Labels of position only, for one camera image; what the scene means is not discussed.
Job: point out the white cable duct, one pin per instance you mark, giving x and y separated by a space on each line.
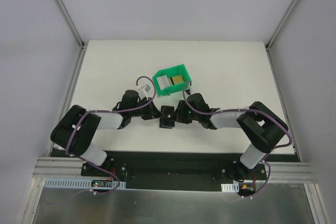
230 188
72 183

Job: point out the aluminium frame rail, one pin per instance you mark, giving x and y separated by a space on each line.
58 167

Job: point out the gold credit card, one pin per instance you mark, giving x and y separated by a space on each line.
174 80

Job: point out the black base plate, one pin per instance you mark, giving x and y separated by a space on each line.
175 171

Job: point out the left white cable duct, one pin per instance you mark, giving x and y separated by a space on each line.
72 183

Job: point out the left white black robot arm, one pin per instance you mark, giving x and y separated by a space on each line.
76 129

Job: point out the right white cable duct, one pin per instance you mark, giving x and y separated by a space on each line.
230 188

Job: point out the black leather card holder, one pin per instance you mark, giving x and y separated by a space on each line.
167 119

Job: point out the green plastic bin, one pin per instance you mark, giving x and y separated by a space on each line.
161 80

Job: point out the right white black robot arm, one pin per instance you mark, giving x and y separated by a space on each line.
261 126

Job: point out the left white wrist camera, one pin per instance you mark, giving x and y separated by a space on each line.
144 89

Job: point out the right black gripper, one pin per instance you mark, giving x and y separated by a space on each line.
181 112

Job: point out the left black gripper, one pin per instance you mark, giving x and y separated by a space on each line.
151 112

